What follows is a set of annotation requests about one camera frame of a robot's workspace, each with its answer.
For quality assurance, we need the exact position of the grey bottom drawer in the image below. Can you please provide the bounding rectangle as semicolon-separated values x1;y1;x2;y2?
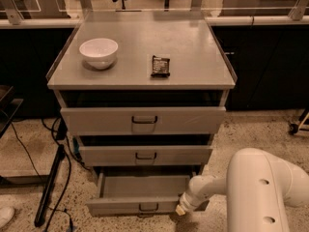
86;165;204;217

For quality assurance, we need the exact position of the grey drawer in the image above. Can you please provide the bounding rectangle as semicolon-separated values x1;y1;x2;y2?
86;165;204;217
77;134;212;166
60;90;225;135

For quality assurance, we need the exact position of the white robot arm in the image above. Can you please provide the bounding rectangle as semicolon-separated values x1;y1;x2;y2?
176;148;309;232

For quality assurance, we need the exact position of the grey middle drawer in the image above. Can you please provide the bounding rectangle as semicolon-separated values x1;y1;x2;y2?
77;134;212;166

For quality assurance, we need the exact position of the grey top drawer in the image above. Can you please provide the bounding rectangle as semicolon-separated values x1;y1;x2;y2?
60;90;225;135

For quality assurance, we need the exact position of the black power strip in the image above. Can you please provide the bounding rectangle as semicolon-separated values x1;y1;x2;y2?
34;145;65;227

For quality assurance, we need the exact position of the wheeled cart leg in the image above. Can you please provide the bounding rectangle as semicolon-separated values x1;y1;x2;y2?
289;108;309;135

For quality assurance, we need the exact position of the dark snack packet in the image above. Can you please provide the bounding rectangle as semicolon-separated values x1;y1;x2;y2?
151;55;170;77

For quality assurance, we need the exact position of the white shoe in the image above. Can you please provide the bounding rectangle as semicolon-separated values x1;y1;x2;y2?
0;207;15;228

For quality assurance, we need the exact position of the white ceramic bowl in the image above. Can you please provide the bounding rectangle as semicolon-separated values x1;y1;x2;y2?
79;38;119;70

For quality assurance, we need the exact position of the dark side table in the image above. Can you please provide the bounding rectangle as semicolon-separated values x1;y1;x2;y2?
0;85;23;138

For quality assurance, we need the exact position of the black floor cable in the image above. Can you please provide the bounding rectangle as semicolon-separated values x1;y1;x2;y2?
0;109;92;232

